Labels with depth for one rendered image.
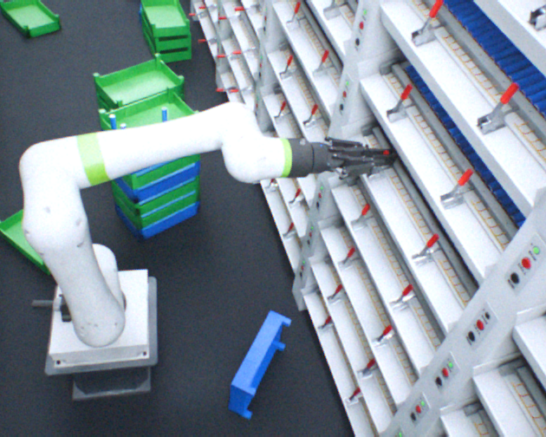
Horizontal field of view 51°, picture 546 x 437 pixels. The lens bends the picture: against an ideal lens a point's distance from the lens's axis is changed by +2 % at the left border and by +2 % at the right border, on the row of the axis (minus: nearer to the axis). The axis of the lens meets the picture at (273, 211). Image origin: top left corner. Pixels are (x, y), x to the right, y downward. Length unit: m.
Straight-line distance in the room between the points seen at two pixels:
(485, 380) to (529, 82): 0.56
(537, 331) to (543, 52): 0.45
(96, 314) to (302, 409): 0.90
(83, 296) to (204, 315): 0.89
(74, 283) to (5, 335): 0.97
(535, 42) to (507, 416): 0.67
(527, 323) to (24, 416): 1.59
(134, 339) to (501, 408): 1.03
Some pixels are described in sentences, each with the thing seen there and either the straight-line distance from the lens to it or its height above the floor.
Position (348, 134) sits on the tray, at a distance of 1.57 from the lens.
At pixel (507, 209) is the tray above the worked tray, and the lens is 1.17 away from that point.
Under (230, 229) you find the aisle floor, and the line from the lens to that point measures 2.47.
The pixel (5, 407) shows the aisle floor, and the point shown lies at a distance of 2.17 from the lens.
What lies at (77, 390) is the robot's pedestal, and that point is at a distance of 2.12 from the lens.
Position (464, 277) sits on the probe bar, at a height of 0.95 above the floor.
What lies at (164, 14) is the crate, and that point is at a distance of 3.46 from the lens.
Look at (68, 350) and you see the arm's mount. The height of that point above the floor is 0.37.
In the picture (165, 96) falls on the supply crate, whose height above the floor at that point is 0.52.
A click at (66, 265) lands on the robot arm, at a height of 0.89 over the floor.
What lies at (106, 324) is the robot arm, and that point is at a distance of 1.52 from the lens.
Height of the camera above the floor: 1.92
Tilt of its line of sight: 49 degrees down
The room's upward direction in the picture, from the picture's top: 9 degrees clockwise
